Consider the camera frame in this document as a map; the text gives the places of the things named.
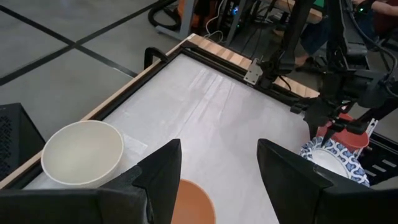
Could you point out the white plastic bowl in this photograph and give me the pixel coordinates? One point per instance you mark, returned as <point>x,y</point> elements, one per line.
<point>82,152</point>

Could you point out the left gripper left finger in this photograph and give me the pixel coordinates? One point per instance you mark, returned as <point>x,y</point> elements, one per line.
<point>77,207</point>

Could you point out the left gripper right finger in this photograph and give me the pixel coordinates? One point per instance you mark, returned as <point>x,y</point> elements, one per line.
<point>326,205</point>

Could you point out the orange plastic bowl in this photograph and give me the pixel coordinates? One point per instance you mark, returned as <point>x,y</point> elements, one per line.
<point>192,205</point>

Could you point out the black computer tower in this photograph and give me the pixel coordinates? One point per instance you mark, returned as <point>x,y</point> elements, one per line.
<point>15,137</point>

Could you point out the black clamp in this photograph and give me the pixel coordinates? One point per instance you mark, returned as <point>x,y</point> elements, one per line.
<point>149,54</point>

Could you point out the grey metal stand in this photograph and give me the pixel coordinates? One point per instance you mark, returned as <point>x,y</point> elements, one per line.
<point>188,15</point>

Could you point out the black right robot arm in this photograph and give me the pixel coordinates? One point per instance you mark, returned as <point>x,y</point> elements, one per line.
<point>334,37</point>

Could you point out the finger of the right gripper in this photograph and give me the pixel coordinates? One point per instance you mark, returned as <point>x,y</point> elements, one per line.
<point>348,126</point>
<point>318,115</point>

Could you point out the red plastic bowl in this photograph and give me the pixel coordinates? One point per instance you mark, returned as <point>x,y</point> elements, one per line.
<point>351,140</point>

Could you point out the orange appliance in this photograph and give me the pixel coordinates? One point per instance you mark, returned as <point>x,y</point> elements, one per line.
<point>199,18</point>

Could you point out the black aluminium table frame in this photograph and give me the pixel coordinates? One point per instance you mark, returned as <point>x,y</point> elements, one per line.
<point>217,64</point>

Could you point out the silver corner bracket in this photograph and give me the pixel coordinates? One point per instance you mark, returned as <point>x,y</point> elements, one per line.
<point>253,73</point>

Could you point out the blue leaf print paper bowl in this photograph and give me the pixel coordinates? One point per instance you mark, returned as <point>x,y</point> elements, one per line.
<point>329,157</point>

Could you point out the person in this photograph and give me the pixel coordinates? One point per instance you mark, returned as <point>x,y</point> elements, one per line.
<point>314,37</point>

